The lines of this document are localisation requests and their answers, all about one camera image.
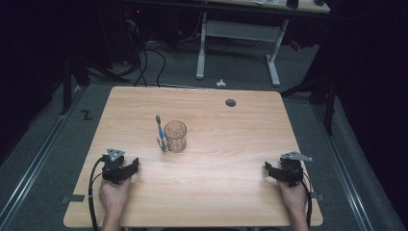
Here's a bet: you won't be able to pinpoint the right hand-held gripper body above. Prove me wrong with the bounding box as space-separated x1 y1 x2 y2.
274 151 314 189

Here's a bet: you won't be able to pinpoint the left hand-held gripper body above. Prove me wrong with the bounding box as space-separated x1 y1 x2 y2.
101 147 133 186

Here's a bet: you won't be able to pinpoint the blue toothbrush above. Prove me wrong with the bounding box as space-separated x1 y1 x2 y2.
155 115 168 153

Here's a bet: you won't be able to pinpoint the clear glass mug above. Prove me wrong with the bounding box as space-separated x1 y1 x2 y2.
156 119 189 154

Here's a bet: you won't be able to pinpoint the person's left hand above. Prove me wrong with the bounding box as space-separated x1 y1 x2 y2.
98 177 133 217

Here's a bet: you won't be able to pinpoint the person's right hand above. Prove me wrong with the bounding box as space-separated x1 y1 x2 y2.
276 179 310 217

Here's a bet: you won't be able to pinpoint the black metal stand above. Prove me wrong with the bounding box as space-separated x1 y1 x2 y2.
59 54 129 116
280 57 341 136

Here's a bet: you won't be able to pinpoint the dark computer tower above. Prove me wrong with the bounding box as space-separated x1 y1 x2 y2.
123 5 152 66

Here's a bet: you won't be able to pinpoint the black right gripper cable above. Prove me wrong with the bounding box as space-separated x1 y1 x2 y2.
300 171 315 229

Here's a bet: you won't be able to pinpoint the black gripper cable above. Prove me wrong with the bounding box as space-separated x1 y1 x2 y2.
300 171 315 229
88 156 106 231

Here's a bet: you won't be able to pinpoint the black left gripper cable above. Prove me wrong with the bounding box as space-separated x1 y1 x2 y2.
88 156 106 231

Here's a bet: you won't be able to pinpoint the metal floor rail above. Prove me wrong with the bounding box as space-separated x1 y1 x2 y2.
0 86 88 222
312 104 374 231

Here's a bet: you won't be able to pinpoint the black floor cables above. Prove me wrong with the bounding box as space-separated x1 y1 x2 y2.
126 18 167 89

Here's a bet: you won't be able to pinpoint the white metal frame desk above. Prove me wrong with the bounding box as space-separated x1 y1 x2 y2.
195 0 331 88

